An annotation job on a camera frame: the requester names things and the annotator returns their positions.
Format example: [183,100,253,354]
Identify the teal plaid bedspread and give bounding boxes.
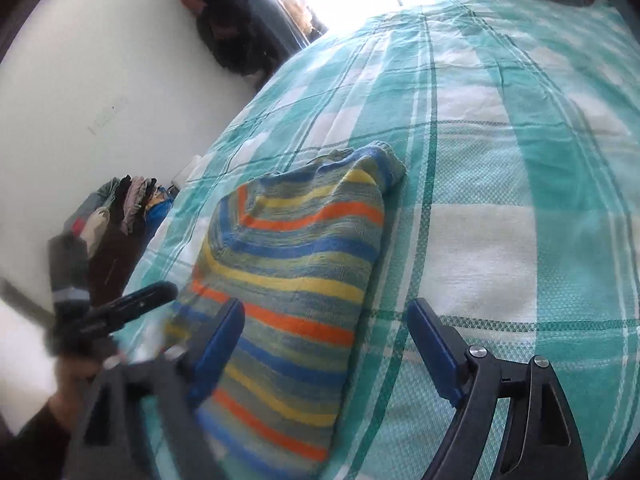
[120,0,640,480]

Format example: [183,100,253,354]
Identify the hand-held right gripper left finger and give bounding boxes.
[62,297,246,480]

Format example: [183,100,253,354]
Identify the dark brown drawer cabinet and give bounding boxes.
[86,224,152,313]

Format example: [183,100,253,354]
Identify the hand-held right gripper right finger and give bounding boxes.
[406,297,590,480]

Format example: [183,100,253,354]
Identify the striped knit sweater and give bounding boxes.
[162,142,407,479]

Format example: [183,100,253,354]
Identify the pile of assorted clothes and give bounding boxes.
[107,174,174,237]

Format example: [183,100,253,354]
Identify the person's left forearm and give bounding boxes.
[0,399,73,480]

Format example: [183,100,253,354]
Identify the brown hanging clothes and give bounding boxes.
[279,0,328,42]

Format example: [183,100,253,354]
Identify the person's left hand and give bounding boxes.
[50,355,103,423]

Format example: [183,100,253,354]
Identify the dark hanging clothes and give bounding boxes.
[174,0,282,80]

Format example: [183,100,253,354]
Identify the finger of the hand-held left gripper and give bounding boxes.
[86,281,180,337]

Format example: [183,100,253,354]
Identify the white folded cloth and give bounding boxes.
[171,154,207,189]

